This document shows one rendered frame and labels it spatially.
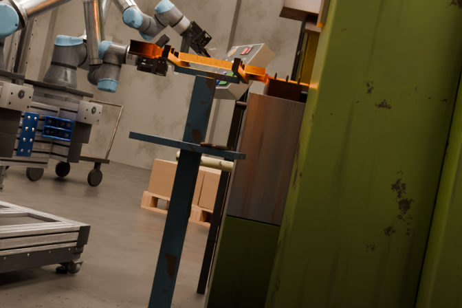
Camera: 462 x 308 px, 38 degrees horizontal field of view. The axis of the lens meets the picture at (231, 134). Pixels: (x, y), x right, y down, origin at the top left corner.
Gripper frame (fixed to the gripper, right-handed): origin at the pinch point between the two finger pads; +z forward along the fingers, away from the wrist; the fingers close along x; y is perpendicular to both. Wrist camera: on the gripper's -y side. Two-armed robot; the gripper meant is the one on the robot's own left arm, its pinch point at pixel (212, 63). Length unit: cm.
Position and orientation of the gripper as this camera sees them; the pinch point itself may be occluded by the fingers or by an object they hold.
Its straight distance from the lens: 300.0
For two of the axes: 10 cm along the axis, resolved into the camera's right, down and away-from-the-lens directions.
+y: 6.1, -7.5, 2.3
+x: -4.3, -0.7, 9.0
